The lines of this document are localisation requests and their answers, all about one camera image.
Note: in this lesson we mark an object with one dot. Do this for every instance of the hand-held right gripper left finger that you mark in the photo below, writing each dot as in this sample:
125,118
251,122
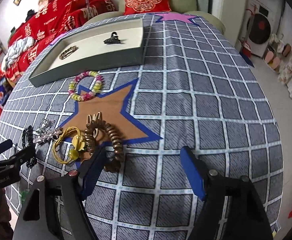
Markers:
93,170

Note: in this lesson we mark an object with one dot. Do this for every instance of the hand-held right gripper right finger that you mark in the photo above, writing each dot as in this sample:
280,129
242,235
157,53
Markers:
193,172

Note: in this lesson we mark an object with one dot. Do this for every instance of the green bangle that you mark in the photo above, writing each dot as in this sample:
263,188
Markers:
24,196

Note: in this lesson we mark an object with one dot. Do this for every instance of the silver rhinestone hair clip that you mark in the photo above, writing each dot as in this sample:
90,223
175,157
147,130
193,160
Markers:
46,124

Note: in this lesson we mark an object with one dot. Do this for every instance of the beige hair clip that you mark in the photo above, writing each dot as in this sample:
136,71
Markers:
97,117

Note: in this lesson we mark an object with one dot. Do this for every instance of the grey-green jewelry tray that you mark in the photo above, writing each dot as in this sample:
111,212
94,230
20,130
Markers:
86,52

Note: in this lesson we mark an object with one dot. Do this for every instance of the blue box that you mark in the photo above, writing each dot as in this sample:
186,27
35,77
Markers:
1,96

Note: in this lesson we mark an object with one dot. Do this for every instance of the brown star mat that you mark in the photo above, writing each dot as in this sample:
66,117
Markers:
106,110

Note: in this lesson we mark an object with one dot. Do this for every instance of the grey checked tablecloth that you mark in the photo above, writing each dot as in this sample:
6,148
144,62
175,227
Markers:
210,105

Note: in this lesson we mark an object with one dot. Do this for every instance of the grey white knitted cloth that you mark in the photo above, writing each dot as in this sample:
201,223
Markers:
17,50

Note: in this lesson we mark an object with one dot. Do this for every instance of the pink star mat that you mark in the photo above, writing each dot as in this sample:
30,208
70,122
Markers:
172,17
57,38

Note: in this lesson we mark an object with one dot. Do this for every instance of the black hair claw clip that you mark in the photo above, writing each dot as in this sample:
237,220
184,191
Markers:
112,40

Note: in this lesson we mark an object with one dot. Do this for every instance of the red printed blanket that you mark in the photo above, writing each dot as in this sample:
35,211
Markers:
48,12

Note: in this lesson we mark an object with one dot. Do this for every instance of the slippers on rack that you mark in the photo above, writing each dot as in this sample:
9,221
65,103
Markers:
277,55

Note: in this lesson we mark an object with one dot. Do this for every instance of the white washing machine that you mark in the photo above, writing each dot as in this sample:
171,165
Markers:
260,27

